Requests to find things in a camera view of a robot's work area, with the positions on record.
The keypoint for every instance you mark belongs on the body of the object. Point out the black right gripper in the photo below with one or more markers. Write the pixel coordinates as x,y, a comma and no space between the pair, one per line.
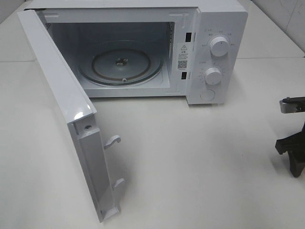
294,145

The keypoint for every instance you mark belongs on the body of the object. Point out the round white door button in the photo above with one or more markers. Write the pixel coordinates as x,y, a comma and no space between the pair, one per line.
207,95

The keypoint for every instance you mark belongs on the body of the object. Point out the white timer knob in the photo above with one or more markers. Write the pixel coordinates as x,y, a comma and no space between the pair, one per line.
213,76

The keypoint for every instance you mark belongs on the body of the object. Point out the white microwave door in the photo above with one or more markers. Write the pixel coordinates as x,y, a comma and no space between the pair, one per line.
77,110

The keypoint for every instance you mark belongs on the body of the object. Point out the upper white power knob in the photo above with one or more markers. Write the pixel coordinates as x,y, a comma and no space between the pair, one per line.
219,46

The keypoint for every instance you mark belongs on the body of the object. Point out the white microwave oven body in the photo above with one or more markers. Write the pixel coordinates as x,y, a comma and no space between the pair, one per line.
75,25

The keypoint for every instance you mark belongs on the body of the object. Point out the white warning label sticker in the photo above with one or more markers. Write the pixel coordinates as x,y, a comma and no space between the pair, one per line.
183,53

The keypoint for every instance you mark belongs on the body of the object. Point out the glass microwave turntable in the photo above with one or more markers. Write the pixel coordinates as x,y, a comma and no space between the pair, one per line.
120,63

